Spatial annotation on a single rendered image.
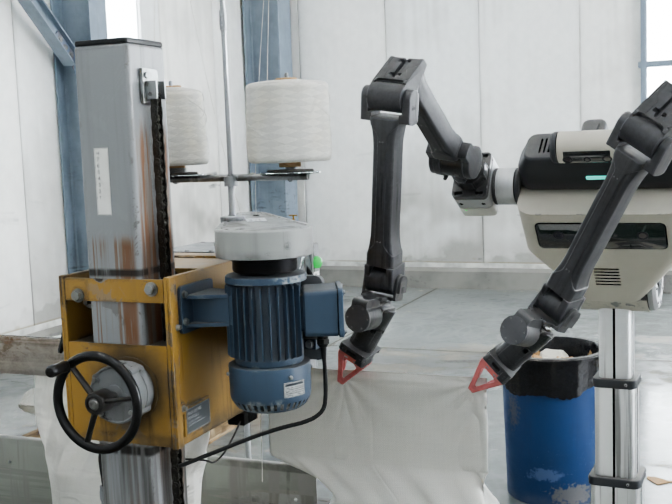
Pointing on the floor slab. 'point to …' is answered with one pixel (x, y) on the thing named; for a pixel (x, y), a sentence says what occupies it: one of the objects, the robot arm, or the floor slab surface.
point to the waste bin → (552, 424)
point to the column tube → (125, 234)
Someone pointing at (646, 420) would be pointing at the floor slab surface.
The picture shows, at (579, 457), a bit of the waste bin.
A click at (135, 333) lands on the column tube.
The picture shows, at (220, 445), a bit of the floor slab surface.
